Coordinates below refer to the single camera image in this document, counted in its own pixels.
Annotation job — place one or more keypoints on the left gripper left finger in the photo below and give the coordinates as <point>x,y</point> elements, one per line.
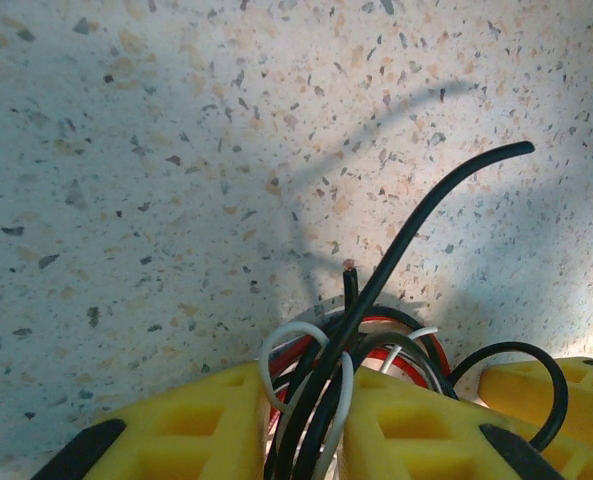
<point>176,440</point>

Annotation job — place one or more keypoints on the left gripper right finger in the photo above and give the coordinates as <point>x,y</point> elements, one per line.
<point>426,450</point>

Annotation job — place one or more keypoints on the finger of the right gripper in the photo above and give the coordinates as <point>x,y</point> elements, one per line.
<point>591,400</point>

